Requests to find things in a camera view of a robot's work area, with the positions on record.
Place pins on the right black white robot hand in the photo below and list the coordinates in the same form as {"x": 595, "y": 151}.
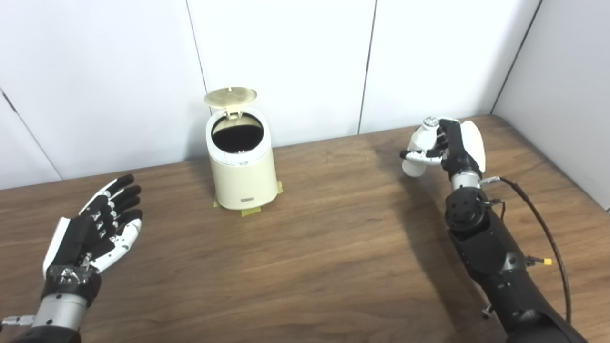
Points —
{"x": 464, "y": 147}

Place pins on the black wall panel hinge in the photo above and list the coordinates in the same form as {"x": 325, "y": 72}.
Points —
{"x": 8, "y": 102}

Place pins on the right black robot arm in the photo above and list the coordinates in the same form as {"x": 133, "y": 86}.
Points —
{"x": 495, "y": 257}

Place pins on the small white plastic bottle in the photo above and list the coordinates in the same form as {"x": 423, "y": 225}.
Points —
{"x": 421, "y": 140}

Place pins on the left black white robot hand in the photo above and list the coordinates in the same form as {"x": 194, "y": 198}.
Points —
{"x": 81, "y": 238}

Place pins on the cream round bin lid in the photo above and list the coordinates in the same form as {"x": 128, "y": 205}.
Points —
{"x": 230, "y": 96}

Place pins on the cream plastic bin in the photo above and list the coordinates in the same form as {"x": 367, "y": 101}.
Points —
{"x": 243, "y": 176}

